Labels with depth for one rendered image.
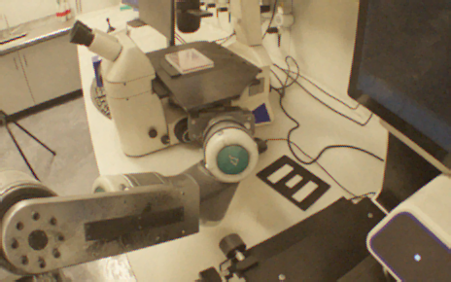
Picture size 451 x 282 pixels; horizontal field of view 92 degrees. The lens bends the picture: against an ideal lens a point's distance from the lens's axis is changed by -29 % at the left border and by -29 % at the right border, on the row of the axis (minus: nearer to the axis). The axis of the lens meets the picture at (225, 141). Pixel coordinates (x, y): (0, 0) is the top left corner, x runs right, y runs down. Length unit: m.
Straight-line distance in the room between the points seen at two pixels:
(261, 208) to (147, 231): 0.37
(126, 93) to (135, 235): 0.43
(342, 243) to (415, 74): 0.30
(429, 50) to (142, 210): 0.35
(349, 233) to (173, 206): 0.31
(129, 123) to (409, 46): 0.62
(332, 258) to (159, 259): 0.32
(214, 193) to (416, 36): 0.38
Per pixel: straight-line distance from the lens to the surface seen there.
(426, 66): 0.33
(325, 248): 0.48
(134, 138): 0.75
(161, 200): 0.34
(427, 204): 0.30
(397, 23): 0.34
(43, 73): 2.88
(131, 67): 0.66
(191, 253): 0.58
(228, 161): 0.45
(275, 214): 0.64
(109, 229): 0.30
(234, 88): 0.63
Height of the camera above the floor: 1.25
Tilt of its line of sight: 38 degrees down
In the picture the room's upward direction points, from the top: straight up
